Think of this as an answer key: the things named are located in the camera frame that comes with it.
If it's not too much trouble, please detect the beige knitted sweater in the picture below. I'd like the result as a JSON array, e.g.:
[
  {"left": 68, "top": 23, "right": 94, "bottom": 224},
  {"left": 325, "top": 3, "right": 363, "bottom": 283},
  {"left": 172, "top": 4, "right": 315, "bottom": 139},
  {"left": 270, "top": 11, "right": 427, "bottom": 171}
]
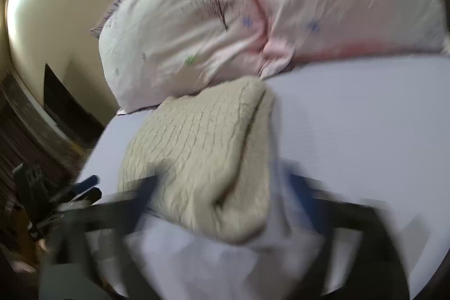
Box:
[{"left": 118, "top": 76, "right": 277, "bottom": 245}]

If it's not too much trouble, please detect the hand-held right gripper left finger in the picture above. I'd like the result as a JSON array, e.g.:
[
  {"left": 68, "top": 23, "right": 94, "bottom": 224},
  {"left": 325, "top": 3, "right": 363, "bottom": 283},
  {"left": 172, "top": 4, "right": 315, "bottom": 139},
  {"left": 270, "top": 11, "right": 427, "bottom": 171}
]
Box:
[{"left": 43, "top": 175, "right": 159, "bottom": 300}]

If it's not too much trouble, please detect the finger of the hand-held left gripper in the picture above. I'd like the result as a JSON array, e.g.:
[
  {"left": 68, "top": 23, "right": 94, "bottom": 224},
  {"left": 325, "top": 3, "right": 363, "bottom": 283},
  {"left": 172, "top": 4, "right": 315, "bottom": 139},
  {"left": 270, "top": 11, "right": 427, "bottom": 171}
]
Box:
[
  {"left": 67, "top": 188, "right": 103, "bottom": 208},
  {"left": 53, "top": 175, "right": 101, "bottom": 201}
]

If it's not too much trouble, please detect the lavender bed sheet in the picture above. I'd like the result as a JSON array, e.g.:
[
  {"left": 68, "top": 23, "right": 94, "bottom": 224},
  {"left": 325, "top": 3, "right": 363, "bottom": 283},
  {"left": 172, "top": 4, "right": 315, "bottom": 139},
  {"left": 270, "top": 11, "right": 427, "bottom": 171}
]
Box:
[{"left": 75, "top": 54, "right": 450, "bottom": 300}]

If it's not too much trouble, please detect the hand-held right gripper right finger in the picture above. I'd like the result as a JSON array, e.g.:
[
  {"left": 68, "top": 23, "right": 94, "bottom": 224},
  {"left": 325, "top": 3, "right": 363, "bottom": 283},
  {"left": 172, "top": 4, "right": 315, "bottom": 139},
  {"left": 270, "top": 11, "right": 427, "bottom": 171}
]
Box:
[{"left": 283, "top": 169, "right": 410, "bottom": 300}]

